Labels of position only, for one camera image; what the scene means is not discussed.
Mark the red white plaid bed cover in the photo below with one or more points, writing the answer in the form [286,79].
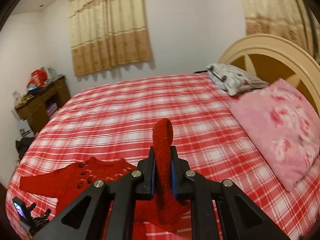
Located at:
[115,121]

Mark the grey white patterned pillow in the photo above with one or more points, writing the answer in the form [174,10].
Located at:
[234,80]

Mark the pink floral pillow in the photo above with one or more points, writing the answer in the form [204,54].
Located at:
[283,126]

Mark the beige curtain on window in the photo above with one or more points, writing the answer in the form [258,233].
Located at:
[107,33]

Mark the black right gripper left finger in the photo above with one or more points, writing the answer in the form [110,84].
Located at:
[105,206]

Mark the white paper bag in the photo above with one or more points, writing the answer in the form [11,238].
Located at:
[24,129]

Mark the cream wooden headboard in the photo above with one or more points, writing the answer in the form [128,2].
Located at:
[271,57]

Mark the red knitted sweater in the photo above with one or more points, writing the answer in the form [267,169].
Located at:
[65,184]

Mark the black bag on floor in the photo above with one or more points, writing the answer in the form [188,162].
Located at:
[23,145]

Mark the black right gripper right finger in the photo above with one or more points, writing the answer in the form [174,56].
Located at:
[219,210]

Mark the beige curtain by headboard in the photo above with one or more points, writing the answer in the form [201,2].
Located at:
[289,19]

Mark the dark wooden desk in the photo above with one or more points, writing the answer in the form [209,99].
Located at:
[35,109]

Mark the red gift box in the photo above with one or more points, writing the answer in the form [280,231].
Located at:
[38,78]

